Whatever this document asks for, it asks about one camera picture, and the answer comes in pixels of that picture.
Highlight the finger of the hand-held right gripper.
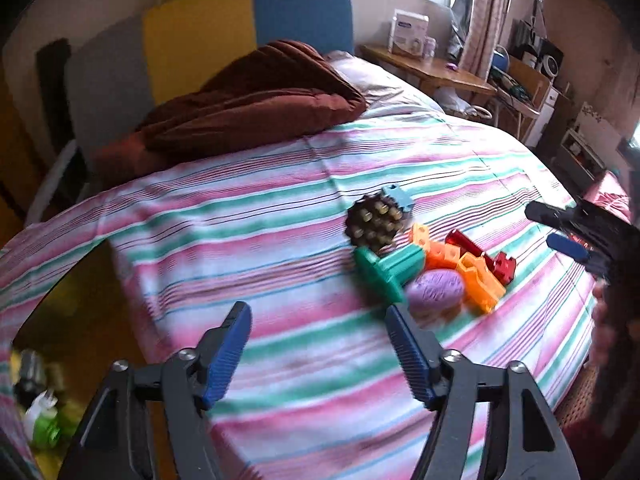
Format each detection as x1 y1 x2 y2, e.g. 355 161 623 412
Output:
546 232 608 277
525 200 593 233

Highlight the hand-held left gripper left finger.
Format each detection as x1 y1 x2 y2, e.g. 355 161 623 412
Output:
57 302 253 480

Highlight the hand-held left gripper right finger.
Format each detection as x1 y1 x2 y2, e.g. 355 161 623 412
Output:
386 305 581 480

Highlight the purple soap box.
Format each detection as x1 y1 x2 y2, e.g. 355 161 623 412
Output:
407 269 466 318

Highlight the red toy block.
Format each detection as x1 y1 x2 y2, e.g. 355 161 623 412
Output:
445 229 517 287

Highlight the green plastic funnel toy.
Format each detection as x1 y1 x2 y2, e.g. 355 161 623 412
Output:
354 245 426 306

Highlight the orange channel toy block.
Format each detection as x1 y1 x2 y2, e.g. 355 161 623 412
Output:
456 252 507 315

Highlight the brown spiky massage brush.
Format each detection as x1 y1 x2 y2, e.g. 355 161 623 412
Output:
345 194 412 253

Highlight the gold metal tin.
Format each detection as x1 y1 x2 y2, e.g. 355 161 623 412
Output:
10 242 168 480

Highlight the white shelf unit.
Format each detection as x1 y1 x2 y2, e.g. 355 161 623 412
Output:
554 105 618 183

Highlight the orange cube strip block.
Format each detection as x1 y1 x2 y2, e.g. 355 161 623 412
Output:
409 223 460 272

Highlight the wooden chair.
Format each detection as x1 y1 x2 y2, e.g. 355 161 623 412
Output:
492 55 553 147

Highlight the blue toy block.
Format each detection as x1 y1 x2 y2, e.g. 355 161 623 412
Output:
382 185 417 213

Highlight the wooden desk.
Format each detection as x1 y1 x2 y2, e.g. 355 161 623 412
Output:
359 44 497 107

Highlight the green and white bottle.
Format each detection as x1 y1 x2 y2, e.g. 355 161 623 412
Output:
22 389 67 450

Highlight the patterned curtain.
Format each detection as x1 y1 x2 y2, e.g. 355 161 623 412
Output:
449 0 518 83

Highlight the white cardboard box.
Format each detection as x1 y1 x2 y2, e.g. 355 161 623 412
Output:
389 9 430 57

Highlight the white plastic chair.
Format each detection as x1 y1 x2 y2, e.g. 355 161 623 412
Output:
24 139 91 226

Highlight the brown duvet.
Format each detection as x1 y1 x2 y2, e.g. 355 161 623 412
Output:
95 40 368 173

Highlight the wooden wardrobe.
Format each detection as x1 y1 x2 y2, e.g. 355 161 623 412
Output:
0 75 43 233

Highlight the grey yellow blue headboard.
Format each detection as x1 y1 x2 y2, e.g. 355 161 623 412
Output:
65 0 356 161

